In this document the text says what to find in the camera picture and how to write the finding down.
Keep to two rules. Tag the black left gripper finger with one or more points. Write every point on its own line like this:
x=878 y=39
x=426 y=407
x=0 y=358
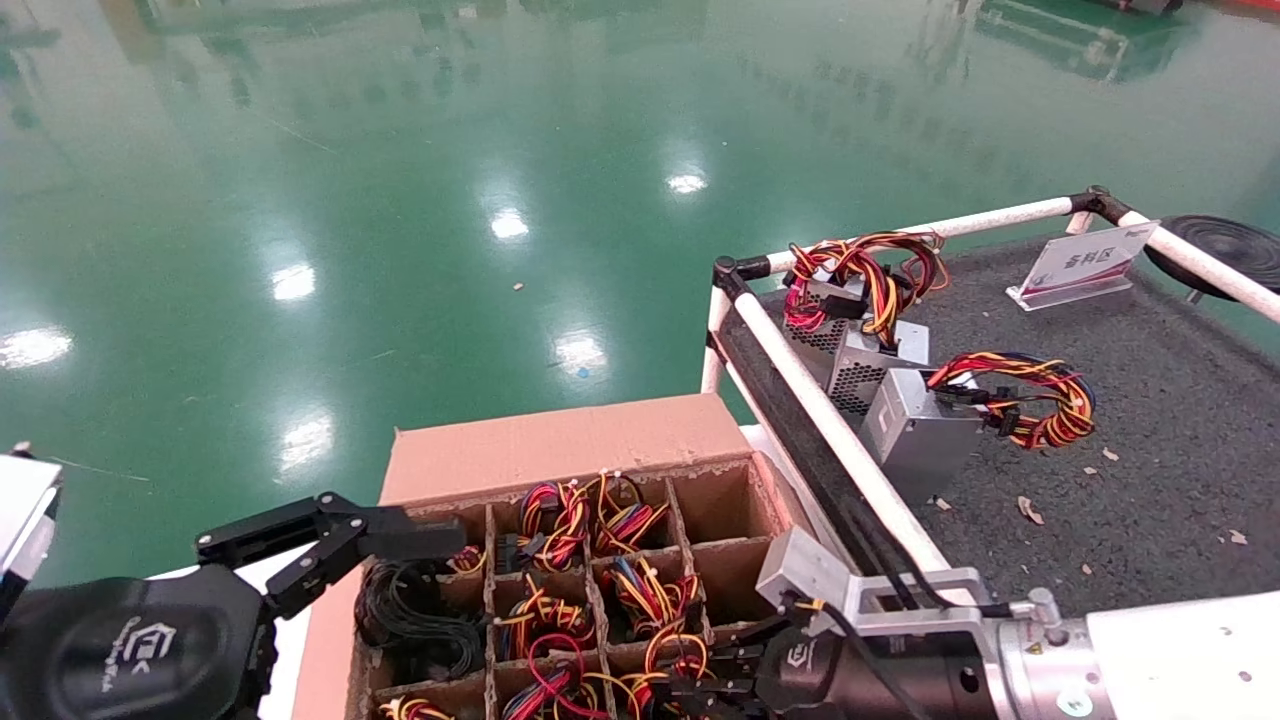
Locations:
x=260 y=528
x=410 y=538

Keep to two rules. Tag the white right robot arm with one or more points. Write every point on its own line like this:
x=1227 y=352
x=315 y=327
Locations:
x=1180 y=660

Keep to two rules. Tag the black round disc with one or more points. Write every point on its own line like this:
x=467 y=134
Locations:
x=1220 y=245

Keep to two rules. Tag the white pipe table frame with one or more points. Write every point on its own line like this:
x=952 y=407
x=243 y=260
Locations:
x=800 y=370

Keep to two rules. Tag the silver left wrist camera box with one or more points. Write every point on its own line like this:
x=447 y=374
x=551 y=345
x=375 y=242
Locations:
x=25 y=520

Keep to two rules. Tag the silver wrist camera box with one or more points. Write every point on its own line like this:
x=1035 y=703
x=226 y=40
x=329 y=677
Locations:
x=815 y=575
x=25 y=520

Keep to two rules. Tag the black pipe corner joint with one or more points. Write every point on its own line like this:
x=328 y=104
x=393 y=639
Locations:
x=1098 y=204
x=732 y=272

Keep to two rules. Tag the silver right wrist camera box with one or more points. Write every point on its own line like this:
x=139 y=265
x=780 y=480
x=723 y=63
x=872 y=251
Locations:
x=815 y=575

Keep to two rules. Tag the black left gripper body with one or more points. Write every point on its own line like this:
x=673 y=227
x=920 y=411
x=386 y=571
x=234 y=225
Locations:
x=130 y=650

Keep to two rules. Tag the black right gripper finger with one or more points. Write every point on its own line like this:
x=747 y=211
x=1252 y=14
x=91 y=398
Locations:
x=715 y=692
x=740 y=650

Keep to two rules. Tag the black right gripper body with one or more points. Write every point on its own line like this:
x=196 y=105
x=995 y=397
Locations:
x=930 y=685

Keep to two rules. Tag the silver perforated power supply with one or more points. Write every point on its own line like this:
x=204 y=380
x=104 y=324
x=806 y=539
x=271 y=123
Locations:
x=850 y=362

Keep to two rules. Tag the clear acrylic sign stand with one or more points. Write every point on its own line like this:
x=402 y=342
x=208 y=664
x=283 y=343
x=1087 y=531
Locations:
x=1085 y=262

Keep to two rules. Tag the brown cardboard box with dividers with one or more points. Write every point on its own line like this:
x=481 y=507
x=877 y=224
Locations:
x=560 y=440

